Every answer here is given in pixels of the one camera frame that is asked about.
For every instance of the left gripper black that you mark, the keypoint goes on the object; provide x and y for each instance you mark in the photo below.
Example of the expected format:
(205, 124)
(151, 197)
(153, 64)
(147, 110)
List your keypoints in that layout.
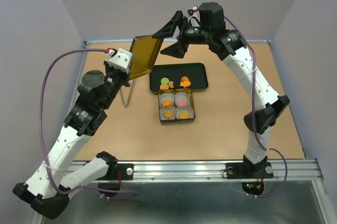
(126, 76)

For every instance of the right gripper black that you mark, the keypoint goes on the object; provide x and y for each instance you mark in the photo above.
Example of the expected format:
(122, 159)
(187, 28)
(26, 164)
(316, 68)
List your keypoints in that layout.
(168, 30)

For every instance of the metal tongs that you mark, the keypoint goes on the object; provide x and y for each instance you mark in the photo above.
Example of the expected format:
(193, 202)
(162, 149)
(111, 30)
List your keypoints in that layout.
(127, 101)

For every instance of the gold tin lid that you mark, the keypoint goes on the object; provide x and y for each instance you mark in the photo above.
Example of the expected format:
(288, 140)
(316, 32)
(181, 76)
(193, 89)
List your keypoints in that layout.
(145, 50)

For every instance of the orange fish cookie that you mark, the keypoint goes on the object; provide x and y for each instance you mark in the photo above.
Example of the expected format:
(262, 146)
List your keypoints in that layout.
(167, 103)
(185, 84)

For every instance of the pink sandwich cookie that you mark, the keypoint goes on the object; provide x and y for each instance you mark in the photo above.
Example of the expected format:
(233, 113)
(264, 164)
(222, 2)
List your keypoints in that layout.
(182, 102)

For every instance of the orange flower cookie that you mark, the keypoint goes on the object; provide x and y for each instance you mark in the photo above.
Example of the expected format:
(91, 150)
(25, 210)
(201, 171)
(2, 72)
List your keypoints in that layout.
(168, 114)

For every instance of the gold cookie tin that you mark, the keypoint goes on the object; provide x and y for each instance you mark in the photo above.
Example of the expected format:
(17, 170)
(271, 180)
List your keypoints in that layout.
(176, 106)

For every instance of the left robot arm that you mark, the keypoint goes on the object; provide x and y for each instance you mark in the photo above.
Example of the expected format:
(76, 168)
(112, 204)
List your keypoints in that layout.
(49, 190)

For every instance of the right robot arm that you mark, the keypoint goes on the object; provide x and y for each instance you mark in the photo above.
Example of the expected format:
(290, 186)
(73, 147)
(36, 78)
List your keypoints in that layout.
(267, 104)

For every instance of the swirl tan cookie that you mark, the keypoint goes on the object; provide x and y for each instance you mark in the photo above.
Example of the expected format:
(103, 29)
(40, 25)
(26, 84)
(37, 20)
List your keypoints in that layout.
(184, 79)

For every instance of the green sandwich cookie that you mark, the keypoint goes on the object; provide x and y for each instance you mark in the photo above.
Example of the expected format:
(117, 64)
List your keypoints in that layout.
(165, 80)

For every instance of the black serving tray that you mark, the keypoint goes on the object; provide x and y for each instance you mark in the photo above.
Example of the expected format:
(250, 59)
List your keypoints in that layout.
(196, 72)

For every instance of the round dotted tan biscuit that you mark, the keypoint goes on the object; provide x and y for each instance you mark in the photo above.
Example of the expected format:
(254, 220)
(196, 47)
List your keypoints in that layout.
(164, 86)

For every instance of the white paper cup back left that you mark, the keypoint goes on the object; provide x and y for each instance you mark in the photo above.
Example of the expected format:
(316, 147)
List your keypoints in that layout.
(164, 96)

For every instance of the white paper cup back right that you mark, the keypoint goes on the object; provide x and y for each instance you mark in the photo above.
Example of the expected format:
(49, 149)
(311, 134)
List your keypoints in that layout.
(180, 95)

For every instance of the white paper cup front right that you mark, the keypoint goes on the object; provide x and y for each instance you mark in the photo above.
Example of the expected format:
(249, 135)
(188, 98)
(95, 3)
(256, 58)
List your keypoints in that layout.
(188, 109)

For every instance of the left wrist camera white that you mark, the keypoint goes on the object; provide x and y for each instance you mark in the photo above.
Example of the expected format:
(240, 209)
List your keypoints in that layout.
(120, 59)

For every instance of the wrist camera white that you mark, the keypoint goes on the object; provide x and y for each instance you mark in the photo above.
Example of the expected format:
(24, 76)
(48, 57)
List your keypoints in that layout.
(120, 59)
(193, 19)

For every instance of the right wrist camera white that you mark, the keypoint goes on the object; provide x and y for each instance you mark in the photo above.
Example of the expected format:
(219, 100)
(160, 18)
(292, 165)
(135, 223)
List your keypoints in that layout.
(193, 19)

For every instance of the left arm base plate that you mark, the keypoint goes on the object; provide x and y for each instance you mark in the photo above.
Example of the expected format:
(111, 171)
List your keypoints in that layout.
(123, 171)

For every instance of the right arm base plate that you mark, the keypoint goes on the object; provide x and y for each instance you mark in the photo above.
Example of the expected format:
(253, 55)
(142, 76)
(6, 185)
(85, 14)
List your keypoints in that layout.
(245, 170)

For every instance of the aluminium rail frame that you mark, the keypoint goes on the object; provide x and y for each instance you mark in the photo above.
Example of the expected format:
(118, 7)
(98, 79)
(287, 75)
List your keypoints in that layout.
(178, 169)

